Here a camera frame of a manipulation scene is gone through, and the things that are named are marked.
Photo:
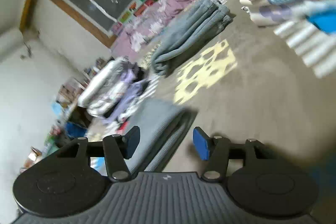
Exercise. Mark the blue bag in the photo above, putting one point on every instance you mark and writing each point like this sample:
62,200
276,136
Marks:
74,129

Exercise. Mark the cluttered low shelf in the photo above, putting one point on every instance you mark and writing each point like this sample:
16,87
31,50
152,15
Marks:
71,90

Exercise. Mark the grey pants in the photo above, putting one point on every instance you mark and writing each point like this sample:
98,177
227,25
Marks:
162,129

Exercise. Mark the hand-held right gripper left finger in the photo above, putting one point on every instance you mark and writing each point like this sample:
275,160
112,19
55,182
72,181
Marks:
132,141

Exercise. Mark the pile of folded purple-white clothes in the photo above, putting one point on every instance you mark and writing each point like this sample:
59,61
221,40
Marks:
110,90

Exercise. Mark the grey-blue folded garment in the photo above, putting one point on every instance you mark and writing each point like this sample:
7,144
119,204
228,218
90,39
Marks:
189,29

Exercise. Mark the brown printed blanket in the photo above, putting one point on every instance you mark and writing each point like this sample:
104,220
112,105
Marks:
249,95

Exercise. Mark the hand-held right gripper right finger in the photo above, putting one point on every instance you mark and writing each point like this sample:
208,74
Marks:
200,144

